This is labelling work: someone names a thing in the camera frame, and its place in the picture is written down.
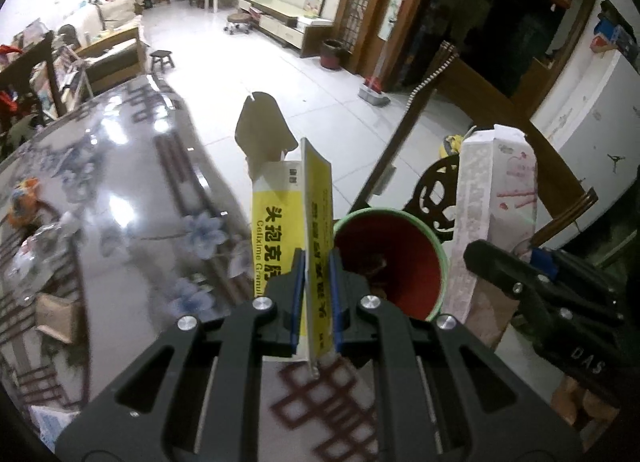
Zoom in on carved dark wooden chair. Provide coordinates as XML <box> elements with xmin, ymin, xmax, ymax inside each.
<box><xmin>347</xmin><ymin>40</ymin><xmax>601</xmax><ymax>253</ymax></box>

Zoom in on pink white carton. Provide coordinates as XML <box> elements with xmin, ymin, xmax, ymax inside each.
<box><xmin>442</xmin><ymin>125</ymin><xmax>538</xmax><ymax>348</ymax></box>

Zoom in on white refrigerator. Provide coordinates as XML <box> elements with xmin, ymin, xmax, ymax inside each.
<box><xmin>530</xmin><ymin>50</ymin><xmax>640</xmax><ymax>203</ymax></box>

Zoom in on broom with dustpan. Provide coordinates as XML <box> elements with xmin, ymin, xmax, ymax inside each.
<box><xmin>357</xmin><ymin>32</ymin><xmax>392</xmax><ymax>107</ymax></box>

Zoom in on wooden coffee table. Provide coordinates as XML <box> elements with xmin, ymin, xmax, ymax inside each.
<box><xmin>75</xmin><ymin>25</ymin><xmax>148</xmax><ymax>96</ymax></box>

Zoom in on green rimmed red bin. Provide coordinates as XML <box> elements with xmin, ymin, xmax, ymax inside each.
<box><xmin>332</xmin><ymin>208</ymin><xmax>449</xmax><ymax>322</ymax></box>

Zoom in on cream sofa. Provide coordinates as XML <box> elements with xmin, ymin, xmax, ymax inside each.
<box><xmin>62</xmin><ymin>0</ymin><xmax>146</xmax><ymax>43</ymax></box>

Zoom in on orange snack wrapper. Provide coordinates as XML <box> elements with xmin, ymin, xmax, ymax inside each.
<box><xmin>7</xmin><ymin>177</ymin><xmax>43</xmax><ymax>228</ymax></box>

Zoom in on yellow medicine box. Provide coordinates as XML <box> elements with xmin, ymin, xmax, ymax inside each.
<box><xmin>235</xmin><ymin>91</ymin><xmax>337</xmax><ymax>373</ymax></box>

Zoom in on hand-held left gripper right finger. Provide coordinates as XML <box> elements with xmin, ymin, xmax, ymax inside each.
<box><xmin>328</xmin><ymin>251</ymin><xmax>583</xmax><ymax>462</ymax></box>

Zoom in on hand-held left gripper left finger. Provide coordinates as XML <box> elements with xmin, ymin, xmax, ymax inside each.
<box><xmin>54</xmin><ymin>248</ymin><xmax>308</xmax><ymax>462</ymax></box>

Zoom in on yellow toy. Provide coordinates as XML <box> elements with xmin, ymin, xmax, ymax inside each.
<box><xmin>439</xmin><ymin>132</ymin><xmax>468</xmax><ymax>158</ymax></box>

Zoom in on small dark wooden stool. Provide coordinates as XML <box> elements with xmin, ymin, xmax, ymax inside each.
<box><xmin>149</xmin><ymin>50</ymin><xmax>177</xmax><ymax>74</ymax></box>

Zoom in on dark red floor vase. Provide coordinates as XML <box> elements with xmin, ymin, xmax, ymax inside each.
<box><xmin>320</xmin><ymin>39</ymin><xmax>345</xmax><ymax>70</ymax></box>

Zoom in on brown cardboard piece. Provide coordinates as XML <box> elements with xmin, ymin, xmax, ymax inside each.
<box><xmin>32</xmin><ymin>292</ymin><xmax>83</xmax><ymax>343</ymax></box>

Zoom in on blue box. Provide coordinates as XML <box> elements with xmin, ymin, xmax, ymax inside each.
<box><xmin>590</xmin><ymin>17</ymin><xmax>638</xmax><ymax>56</ymax></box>

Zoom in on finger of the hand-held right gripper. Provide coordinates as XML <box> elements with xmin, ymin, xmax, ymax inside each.
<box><xmin>530</xmin><ymin>247</ymin><xmax>631</xmax><ymax>304</ymax></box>
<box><xmin>462</xmin><ymin>239</ymin><xmax>626</xmax><ymax>330</ymax></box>

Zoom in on round rolling stool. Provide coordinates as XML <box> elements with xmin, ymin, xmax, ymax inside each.
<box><xmin>225</xmin><ymin>13</ymin><xmax>252</xmax><ymax>36</ymax></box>

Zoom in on white wall calendar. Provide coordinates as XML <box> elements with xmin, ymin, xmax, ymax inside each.
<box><xmin>377</xmin><ymin>0</ymin><xmax>407</xmax><ymax>40</ymax></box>

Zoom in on long television cabinet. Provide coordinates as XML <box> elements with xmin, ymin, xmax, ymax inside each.
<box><xmin>237</xmin><ymin>0</ymin><xmax>335</xmax><ymax>58</ymax></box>

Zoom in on blue grey book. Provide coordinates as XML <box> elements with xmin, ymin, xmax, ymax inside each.
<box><xmin>30</xmin><ymin>404</ymin><xmax>83</xmax><ymax>453</ymax></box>

